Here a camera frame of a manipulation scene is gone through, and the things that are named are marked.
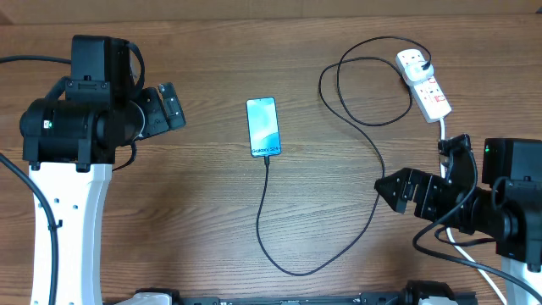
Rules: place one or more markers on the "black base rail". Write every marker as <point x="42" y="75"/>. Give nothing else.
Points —
<point x="416" y="292"/>

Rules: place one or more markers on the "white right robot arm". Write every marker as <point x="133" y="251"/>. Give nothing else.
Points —
<point x="500" y="198"/>

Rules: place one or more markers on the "white charger plug adapter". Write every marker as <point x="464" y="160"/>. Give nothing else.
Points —
<point x="417" y="73"/>

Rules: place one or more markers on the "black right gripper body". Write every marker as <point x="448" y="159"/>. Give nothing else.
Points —
<point x="434" y="199"/>

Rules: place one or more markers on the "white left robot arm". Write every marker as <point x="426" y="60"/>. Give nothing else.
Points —
<point x="69" y="141"/>

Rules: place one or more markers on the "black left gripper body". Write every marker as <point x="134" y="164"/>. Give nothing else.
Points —
<point x="154" y="117"/>

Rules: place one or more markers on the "Samsung Galaxy smartphone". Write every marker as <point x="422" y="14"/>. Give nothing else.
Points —
<point x="263" y="127"/>

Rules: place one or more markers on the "white power strip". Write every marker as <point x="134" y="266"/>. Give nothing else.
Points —
<point x="428" y="95"/>

